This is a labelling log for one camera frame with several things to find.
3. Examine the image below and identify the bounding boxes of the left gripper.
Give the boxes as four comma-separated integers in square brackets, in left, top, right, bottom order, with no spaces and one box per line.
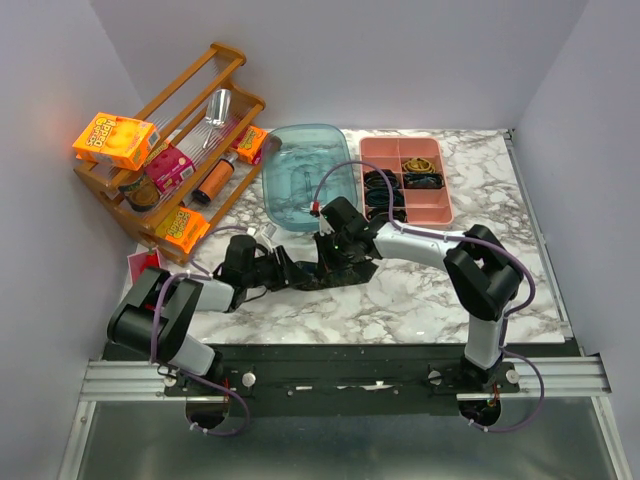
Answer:
[243,245,312,292]

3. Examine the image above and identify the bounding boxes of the dark patterned necktie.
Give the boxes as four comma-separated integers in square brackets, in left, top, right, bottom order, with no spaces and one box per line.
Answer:
[293,260,378,291]

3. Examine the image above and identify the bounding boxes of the teal transparent plastic tray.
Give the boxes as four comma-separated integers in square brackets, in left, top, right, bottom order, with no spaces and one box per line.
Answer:
[261,124,358,232]

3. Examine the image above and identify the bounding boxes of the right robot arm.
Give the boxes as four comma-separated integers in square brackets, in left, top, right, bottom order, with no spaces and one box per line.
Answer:
[310,197,525,392]

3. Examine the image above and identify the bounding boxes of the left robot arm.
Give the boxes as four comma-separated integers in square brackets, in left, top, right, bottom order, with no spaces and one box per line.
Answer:
[107,234,317,395]

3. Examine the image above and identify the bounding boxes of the rolled dark gold tie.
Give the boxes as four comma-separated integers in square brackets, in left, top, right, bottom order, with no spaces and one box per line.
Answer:
[367,207,407,223]

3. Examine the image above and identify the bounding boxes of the rolled teal tie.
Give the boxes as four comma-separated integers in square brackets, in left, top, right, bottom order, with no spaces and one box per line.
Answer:
[364,188,405,208]

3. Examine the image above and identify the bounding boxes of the rolled black tie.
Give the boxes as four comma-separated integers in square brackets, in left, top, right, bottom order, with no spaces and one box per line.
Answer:
[363,169,400,189]

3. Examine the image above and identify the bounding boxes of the pink divided organizer box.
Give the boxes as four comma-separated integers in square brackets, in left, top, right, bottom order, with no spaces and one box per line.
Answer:
[359,136,454,229]

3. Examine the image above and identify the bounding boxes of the orange box lower shelf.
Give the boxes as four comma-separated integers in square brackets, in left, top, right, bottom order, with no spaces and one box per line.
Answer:
[155,206,209,253]

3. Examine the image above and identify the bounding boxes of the rolled dark blue tie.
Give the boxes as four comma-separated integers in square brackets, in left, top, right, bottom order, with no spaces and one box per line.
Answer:
[403,172,444,190]

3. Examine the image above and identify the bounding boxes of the orange bottle black cap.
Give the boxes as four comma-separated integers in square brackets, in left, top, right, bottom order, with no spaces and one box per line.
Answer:
[192,151,238,205]

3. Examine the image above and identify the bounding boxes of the small orange box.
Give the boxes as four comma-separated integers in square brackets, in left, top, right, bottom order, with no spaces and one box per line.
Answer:
[231,125,268,165]

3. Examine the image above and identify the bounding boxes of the red toy pepper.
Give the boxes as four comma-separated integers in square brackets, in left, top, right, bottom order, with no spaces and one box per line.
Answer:
[143,249,161,268]

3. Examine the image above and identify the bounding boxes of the small pink bin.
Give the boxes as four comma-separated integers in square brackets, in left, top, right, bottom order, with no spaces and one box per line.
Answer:
[127,248,165,284]

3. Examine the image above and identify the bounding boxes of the wooden tiered rack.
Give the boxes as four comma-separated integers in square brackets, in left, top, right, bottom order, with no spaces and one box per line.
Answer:
[74,43,266,266]

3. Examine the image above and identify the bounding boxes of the pink sponge box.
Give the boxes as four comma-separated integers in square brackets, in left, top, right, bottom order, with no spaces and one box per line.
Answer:
[144,142,195,194]

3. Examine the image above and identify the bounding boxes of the dark round can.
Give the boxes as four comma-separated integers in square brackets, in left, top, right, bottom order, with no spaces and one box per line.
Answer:
[118,170,160,212]

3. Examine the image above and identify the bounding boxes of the large orange sponge box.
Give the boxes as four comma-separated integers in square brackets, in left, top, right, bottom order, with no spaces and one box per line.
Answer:
[72,112,160,171]

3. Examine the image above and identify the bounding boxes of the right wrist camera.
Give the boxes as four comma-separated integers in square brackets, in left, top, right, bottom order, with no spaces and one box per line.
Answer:
[310,201,334,235]

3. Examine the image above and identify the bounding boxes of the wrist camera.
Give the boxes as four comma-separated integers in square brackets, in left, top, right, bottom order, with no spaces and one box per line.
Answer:
[246,223,277,249]
[310,201,334,235]

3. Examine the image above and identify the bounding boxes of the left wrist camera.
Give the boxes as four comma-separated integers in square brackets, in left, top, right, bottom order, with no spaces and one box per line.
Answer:
[246,223,277,249]

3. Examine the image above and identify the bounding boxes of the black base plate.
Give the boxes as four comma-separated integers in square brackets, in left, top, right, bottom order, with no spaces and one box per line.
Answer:
[101,342,585,419]

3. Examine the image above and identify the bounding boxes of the aluminium rail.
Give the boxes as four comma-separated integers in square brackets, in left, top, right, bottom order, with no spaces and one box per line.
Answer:
[79,356,611,402]

